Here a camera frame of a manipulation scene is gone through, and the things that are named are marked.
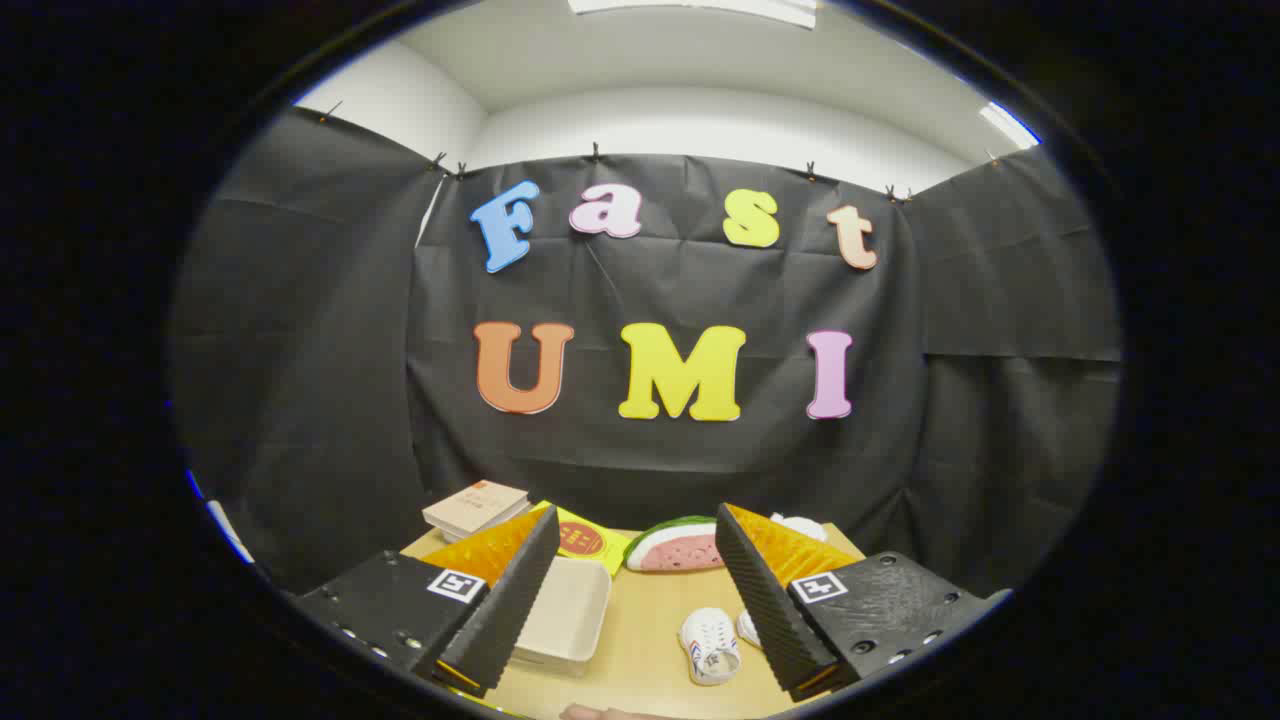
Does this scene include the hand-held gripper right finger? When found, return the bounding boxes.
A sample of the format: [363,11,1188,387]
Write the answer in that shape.
[715,503,1011,703]

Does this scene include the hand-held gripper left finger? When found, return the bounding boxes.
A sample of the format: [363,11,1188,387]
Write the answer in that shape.
[295,505,562,699]

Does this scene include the beige fabric storage box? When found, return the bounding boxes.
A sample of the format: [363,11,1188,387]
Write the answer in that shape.
[510,557,613,676]

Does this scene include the watermelon slice plush toy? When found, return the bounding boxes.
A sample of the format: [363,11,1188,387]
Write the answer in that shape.
[625,516,726,573]

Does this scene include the yellow book with red circle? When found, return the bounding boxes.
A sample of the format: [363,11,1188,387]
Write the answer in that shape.
[530,500,633,579]

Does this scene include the tan cover book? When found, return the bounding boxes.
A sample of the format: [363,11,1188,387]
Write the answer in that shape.
[422,480,531,542]

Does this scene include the ceiling light panel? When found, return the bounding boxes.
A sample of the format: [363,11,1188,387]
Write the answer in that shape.
[568,0,819,29]
[978,100,1041,149]

